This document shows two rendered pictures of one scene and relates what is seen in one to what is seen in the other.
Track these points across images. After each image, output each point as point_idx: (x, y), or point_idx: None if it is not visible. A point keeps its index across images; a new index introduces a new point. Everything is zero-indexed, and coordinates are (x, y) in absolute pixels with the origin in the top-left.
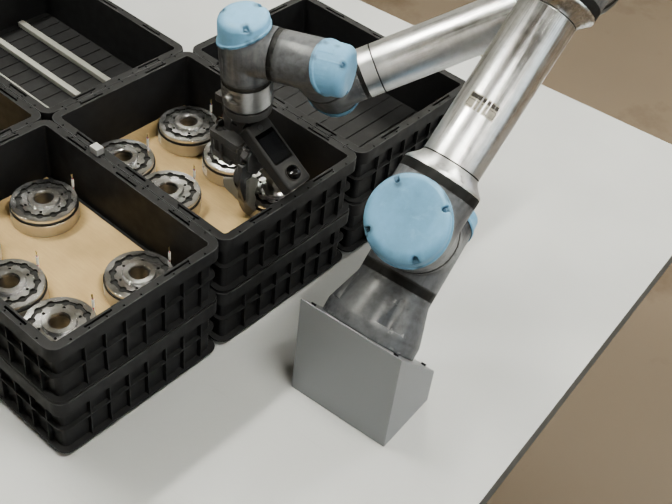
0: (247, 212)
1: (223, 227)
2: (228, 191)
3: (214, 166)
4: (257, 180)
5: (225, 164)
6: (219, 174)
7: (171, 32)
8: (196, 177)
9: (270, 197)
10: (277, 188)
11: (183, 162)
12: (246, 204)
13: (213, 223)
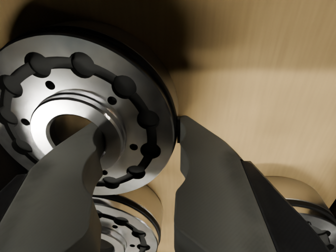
0: (199, 123)
1: (250, 128)
2: (156, 182)
3: (154, 241)
4: (179, 218)
5: (132, 235)
6: (156, 223)
7: None
8: (173, 224)
9: (119, 121)
10: (80, 132)
11: (163, 245)
12: (227, 144)
13: (252, 148)
